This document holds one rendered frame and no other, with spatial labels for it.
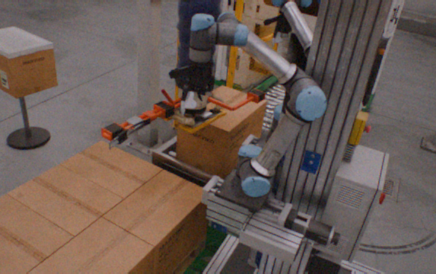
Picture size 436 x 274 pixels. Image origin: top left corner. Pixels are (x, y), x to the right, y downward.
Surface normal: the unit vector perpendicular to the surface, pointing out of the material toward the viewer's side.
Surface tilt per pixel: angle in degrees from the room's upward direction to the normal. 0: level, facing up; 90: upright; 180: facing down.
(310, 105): 83
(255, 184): 97
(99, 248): 0
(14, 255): 0
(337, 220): 90
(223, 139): 90
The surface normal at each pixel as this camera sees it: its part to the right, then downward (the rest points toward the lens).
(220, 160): -0.50, 0.41
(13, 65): 0.81, 0.38
